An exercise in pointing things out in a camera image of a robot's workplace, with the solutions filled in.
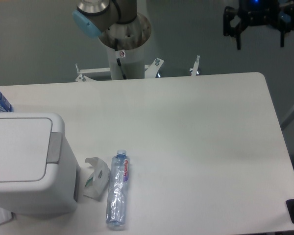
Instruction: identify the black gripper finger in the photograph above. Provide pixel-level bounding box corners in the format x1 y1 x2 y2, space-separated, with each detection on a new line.
223 6 248 50
268 0 294 47

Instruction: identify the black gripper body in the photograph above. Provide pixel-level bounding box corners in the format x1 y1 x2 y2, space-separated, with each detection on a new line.
238 0 280 25

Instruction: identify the grey trash can push button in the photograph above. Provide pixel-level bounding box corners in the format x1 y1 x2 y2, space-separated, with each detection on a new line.
46 132 62 164

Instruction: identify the white plastic trash can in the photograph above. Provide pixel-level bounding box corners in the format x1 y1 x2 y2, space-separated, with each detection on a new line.
0 113 80 215

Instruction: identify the clear empty plastic bottle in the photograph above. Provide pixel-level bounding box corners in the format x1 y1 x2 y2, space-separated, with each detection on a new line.
106 149 130 231

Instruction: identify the crumpled white tissue packet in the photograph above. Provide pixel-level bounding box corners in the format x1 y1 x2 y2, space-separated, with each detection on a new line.
83 157 110 201

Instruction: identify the white pedestal base frame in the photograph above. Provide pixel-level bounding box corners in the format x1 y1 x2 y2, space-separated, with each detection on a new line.
74 55 202 83

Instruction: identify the black cable on pedestal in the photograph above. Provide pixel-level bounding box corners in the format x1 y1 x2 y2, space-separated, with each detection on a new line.
114 38 127 80

